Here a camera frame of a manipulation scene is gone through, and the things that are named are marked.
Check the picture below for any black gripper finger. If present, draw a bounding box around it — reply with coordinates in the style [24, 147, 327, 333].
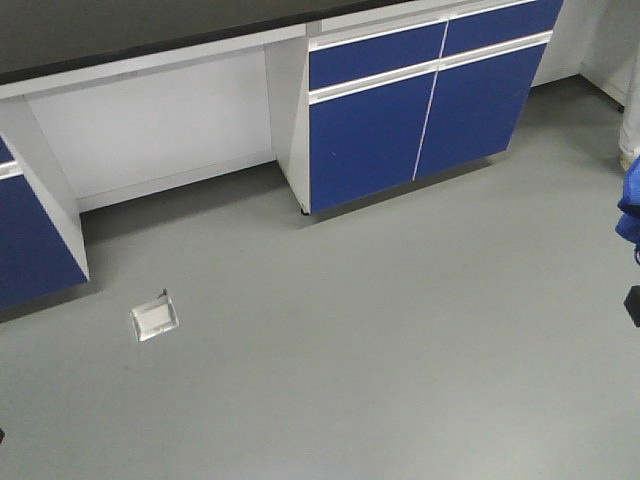
[623, 285, 640, 327]

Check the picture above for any blue microfiber cloth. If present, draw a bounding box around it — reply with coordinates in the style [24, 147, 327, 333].
[615, 158, 639, 264]

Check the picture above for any blue cabinet right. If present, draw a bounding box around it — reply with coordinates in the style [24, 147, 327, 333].
[265, 1, 562, 215]

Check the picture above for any blue cabinet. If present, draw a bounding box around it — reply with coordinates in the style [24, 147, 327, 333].
[1, 98, 90, 309]
[265, 1, 562, 215]

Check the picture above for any white floor outlet box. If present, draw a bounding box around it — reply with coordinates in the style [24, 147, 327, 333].
[129, 289, 180, 342]

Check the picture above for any blue cabinet left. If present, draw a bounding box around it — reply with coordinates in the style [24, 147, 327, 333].
[1, 98, 90, 309]

